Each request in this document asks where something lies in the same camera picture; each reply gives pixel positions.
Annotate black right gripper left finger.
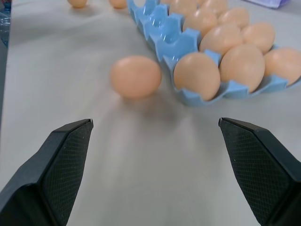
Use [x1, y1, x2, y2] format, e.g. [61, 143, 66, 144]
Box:
[0, 119, 94, 226]

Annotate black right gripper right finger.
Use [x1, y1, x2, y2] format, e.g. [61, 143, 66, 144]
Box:
[218, 117, 301, 226]

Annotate blue plastic egg tray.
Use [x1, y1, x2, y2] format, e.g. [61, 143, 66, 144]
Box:
[127, 0, 301, 107]

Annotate beige egg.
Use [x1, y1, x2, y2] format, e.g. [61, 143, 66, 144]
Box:
[200, 24, 244, 56]
[109, 0, 128, 9]
[169, 0, 198, 17]
[263, 48, 301, 85]
[182, 8, 218, 37]
[217, 7, 250, 29]
[197, 0, 228, 16]
[109, 55, 163, 99]
[174, 52, 221, 101]
[241, 22, 276, 54]
[219, 44, 266, 93]
[67, 0, 88, 8]

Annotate clear blue plastic object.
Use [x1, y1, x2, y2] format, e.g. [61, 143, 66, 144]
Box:
[0, 0, 12, 48]

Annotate purple white package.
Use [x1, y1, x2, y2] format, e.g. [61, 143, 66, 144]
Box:
[244, 0, 301, 9]

